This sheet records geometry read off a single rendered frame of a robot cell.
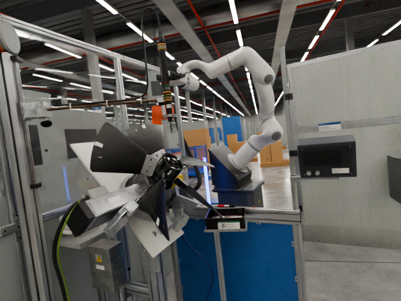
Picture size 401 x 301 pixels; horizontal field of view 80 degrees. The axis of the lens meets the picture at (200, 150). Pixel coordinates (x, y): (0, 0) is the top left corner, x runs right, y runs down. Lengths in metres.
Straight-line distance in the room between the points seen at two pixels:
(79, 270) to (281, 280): 1.24
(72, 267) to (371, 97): 2.84
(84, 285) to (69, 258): 0.22
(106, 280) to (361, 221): 2.46
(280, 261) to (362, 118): 1.75
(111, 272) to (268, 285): 0.93
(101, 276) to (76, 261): 0.39
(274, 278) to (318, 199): 1.45
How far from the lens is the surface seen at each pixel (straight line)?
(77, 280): 1.84
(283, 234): 1.56
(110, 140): 1.08
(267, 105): 1.61
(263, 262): 1.67
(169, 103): 1.25
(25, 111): 1.38
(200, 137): 9.23
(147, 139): 1.32
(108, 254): 1.34
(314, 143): 1.36
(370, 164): 2.91
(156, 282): 1.36
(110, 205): 1.03
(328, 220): 3.03
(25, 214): 1.43
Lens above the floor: 1.33
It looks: 4 degrees down
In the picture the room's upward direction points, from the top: 6 degrees counter-clockwise
